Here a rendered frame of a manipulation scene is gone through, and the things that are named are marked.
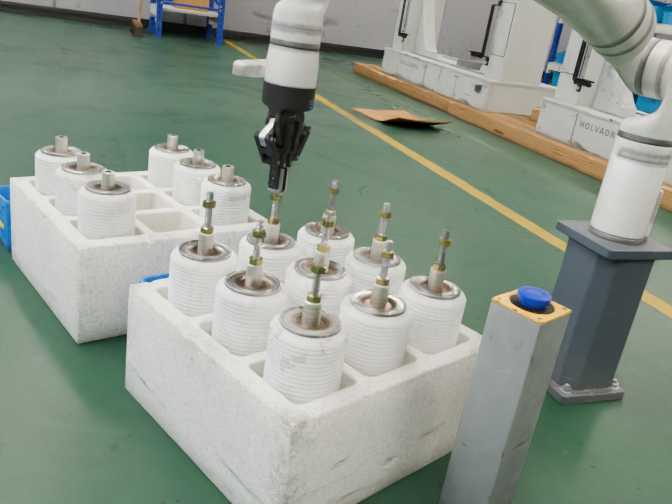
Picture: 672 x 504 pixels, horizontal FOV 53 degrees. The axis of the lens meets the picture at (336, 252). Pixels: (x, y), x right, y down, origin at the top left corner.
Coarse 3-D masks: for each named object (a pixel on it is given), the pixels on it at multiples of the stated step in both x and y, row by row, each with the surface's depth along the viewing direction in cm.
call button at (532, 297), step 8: (520, 288) 80; (528, 288) 80; (536, 288) 80; (520, 296) 79; (528, 296) 78; (536, 296) 78; (544, 296) 78; (528, 304) 78; (536, 304) 78; (544, 304) 78
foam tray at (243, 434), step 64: (128, 320) 100; (192, 320) 91; (128, 384) 103; (192, 384) 88; (256, 384) 79; (384, 384) 83; (448, 384) 93; (192, 448) 91; (256, 448) 79; (320, 448) 78; (384, 448) 88; (448, 448) 101
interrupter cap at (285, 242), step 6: (282, 234) 106; (252, 240) 102; (282, 240) 104; (288, 240) 104; (294, 240) 104; (264, 246) 100; (270, 246) 101; (276, 246) 101; (282, 246) 102; (288, 246) 102
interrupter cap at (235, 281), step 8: (232, 272) 90; (240, 272) 90; (264, 272) 91; (224, 280) 87; (232, 280) 87; (240, 280) 88; (264, 280) 89; (272, 280) 89; (232, 288) 85; (240, 288) 86; (248, 288) 87; (256, 288) 87; (264, 288) 87; (272, 288) 87; (280, 288) 87; (256, 296) 85; (264, 296) 85
